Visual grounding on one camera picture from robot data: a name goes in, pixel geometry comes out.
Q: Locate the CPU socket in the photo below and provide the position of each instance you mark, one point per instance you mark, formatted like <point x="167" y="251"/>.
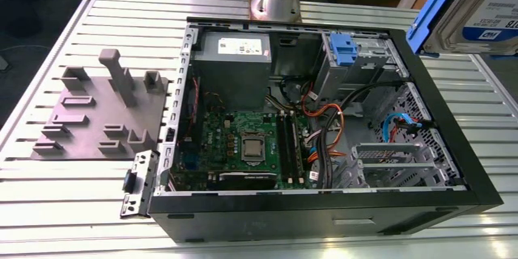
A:
<point x="253" y="133"/>

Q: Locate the black PC case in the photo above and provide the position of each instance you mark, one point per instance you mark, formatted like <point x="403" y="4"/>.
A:
<point x="283" y="219"/>

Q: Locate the black graphics card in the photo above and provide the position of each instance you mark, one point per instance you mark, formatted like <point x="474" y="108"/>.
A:
<point x="243" y="180"/>

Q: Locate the silver CPU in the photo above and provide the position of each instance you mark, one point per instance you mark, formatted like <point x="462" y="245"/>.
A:
<point x="253" y="150"/>

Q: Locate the grey power supply unit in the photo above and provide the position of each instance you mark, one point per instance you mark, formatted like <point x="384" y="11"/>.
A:
<point x="229" y="83"/>

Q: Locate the black RAM slot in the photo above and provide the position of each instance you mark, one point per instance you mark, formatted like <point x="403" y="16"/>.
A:
<point x="296" y="150"/>
<point x="284" y="146"/>

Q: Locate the grey parts rack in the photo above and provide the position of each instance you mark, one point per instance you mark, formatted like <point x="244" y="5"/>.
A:
<point x="104" y="113"/>

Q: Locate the blue drive latch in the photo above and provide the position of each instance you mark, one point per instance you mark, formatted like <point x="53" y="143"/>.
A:
<point x="343" y="49"/>

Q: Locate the hard disk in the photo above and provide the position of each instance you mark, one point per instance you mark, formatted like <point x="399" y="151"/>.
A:
<point x="456" y="13"/>

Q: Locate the metal drive cage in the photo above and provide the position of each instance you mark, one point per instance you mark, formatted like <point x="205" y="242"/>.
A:
<point x="335" y="83"/>

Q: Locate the metal disk bay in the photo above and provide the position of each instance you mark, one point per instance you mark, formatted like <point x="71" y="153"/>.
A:
<point x="388" y="165"/>

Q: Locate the green motherboard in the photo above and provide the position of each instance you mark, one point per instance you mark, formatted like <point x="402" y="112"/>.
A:
<point x="217" y="125"/>

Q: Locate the metal slot bracket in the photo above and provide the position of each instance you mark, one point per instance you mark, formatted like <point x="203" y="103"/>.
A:
<point x="141" y="180"/>

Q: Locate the black chair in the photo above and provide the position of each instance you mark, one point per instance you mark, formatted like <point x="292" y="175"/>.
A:
<point x="16" y="28"/>

